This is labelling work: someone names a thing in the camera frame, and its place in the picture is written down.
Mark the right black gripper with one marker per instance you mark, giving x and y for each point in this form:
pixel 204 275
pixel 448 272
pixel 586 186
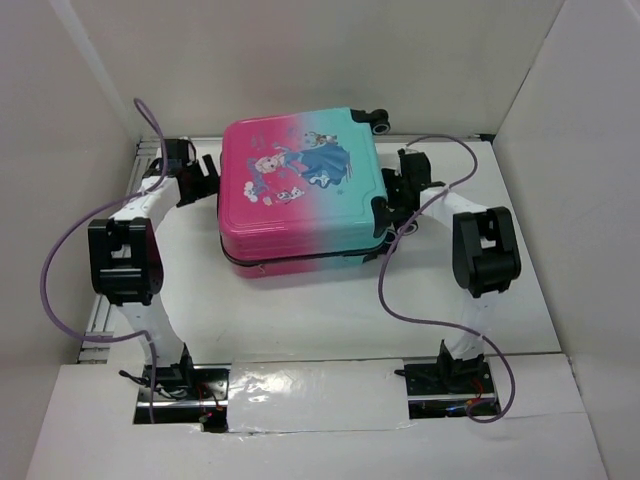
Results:
pixel 398 190

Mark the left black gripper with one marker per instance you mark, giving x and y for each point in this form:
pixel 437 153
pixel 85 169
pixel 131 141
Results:
pixel 210 182

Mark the pink hard-shell suitcase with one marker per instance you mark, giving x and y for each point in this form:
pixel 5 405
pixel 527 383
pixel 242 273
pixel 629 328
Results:
pixel 306 191

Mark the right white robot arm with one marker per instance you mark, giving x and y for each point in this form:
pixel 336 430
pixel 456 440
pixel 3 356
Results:
pixel 485 258

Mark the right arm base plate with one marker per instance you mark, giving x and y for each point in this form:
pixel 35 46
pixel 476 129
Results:
pixel 436 390

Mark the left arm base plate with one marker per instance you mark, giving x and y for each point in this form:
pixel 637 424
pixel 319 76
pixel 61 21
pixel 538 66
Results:
pixel 182 396

